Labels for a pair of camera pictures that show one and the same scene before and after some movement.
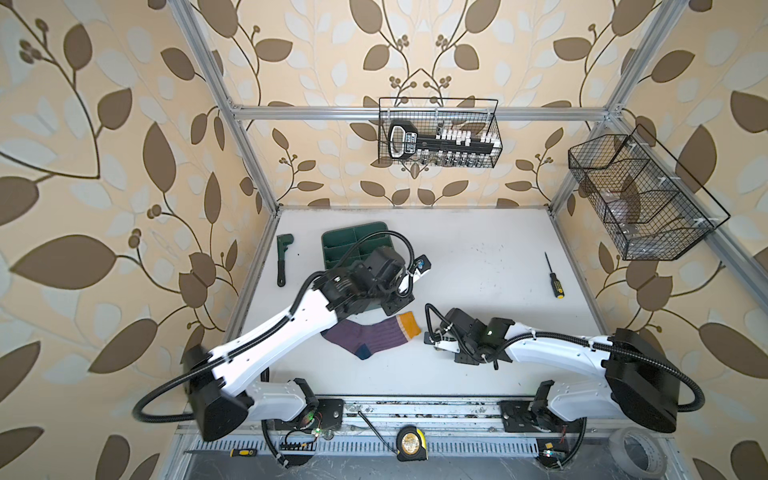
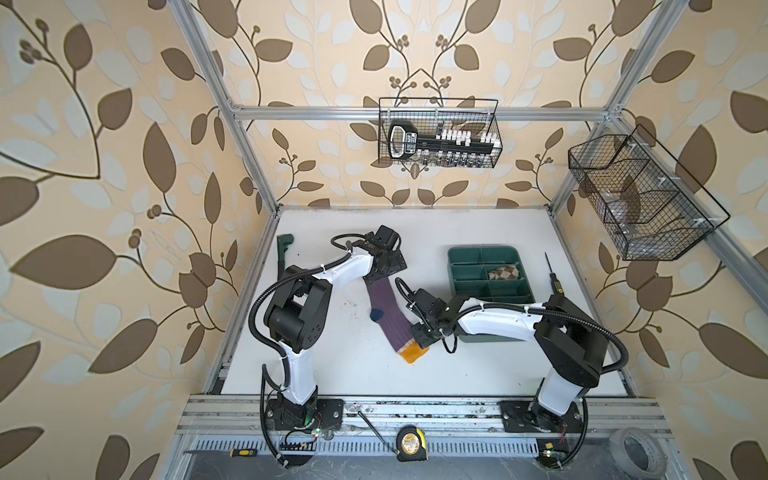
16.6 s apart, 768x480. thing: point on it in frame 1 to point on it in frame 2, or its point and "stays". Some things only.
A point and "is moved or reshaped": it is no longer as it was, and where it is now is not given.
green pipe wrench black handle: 283,242 stays
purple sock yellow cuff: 365,338 is moved or reshaped
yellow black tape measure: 411,444 stays
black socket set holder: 445,145 stays
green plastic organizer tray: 336,241 to 490,274
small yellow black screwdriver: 242,452 stays
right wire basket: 653,209 stays
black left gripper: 405,299 to 398,264
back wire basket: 439,132 stays
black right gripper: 461,358 to 418,336
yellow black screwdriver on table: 555,282 stays
